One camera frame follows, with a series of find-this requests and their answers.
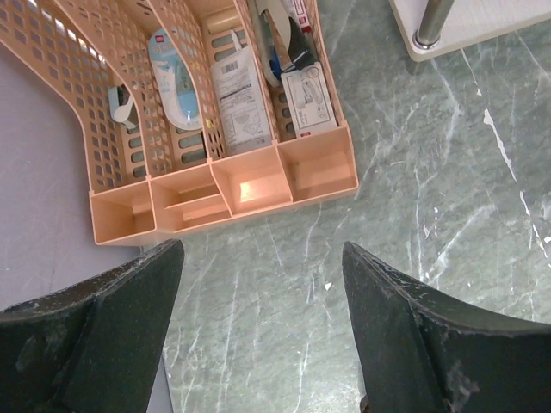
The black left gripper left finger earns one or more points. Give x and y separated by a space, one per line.
94 346

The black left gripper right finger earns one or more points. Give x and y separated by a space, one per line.
422 350

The white two-tier shelf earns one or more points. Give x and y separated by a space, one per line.
434 28

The orange plastic file organizer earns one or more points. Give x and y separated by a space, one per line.
149 180

